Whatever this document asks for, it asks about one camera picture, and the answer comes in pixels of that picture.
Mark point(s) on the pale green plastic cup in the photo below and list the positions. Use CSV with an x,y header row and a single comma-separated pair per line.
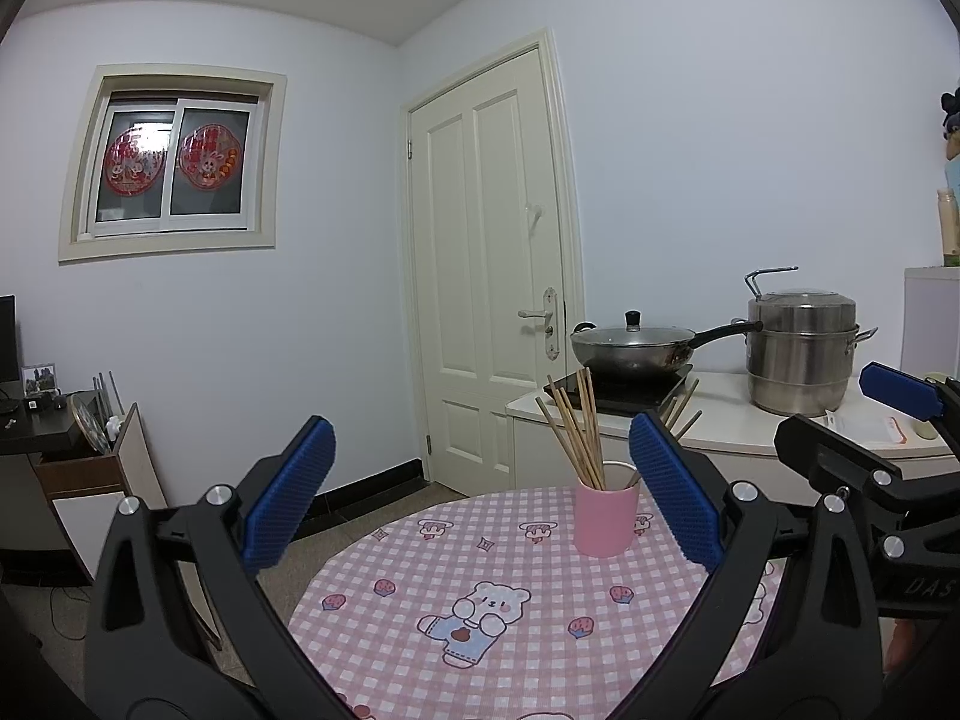
x,y
926,431

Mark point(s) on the dark wooden desk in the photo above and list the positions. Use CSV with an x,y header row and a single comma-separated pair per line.
x,y
30,435

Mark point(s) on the pink checked tablecloth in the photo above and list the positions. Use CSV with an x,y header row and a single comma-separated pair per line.
x,y
600,652

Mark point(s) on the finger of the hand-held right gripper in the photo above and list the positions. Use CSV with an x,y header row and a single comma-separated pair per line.
x,y
904,390
806,442

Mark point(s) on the cream framed window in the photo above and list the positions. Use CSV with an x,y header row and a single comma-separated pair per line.
x,y
172,157

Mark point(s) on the white orange-edged card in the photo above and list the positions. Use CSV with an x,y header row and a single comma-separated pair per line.
x,y
889,431

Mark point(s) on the person's right hand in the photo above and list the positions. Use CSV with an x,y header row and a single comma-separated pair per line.
x,y
900,645

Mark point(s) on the black computer monitor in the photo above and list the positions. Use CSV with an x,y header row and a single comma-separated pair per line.
x,y
7,337

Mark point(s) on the red paper window decal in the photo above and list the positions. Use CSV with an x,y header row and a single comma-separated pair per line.
x,y
208,159
135,165

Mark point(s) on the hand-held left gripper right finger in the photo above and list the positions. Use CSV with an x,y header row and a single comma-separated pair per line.
x,y
675,495

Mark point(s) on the dark plush toy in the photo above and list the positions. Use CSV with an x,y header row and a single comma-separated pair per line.
x,y
952,120

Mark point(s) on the glass wok lid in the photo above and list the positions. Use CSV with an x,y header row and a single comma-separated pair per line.
x,y
637,334

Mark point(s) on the bunch of wooden chopsticks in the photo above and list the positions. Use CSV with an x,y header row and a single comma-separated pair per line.
x,y
589,457

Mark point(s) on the small photo frame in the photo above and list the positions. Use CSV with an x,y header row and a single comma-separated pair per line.
x,y
39,381

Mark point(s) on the stainless steel steamer pot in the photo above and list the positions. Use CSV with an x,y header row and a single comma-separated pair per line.
x,y
799,360

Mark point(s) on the black induction cooktop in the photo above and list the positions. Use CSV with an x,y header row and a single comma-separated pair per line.
x,y
637,391

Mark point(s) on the beige bottle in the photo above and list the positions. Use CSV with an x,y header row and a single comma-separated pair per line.
x,y
949,229

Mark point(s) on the white kitchen cabinet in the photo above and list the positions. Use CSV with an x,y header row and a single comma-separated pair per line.
x,y
555,457

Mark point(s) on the pink cup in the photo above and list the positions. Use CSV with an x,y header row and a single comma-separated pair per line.
x,y
606,517

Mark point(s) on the cream panelled door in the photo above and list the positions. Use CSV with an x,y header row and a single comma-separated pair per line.
x,y
480,240

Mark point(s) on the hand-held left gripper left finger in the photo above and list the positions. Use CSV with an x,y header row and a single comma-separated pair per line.
x,y
289,495

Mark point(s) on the white printed paper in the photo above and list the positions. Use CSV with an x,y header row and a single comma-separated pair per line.
x,y
844,420

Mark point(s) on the small black device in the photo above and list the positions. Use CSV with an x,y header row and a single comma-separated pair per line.
x,y
56,402

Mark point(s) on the grey metal rods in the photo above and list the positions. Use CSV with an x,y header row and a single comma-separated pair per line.
x,y
112,394

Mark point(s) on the round metal lid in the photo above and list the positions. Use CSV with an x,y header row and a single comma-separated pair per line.
x,y
90,424

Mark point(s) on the white door hook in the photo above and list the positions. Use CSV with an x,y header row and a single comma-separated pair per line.
x,y
535,216

